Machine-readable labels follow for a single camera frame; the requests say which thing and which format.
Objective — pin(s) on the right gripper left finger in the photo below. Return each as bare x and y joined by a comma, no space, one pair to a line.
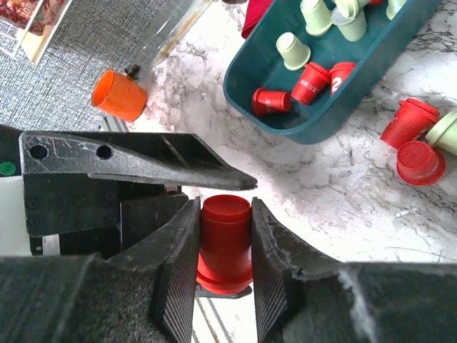
171,255

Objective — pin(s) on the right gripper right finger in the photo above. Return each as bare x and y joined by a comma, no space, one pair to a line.
282,263

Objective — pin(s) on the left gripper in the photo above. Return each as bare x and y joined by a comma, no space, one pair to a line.
99,192

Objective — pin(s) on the red coffee capsule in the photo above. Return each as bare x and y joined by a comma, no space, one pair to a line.
225,265
312,81
339,73
266,102

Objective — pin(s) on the teal storage basket tray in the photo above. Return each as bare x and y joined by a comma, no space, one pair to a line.
309,105

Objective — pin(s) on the green coffee capsule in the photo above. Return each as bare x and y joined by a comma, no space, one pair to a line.
317,17
294,53

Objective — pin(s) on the red cloth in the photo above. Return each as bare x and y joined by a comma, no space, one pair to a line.
255,11

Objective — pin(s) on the orange plastic cup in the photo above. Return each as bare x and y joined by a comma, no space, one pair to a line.
119,96

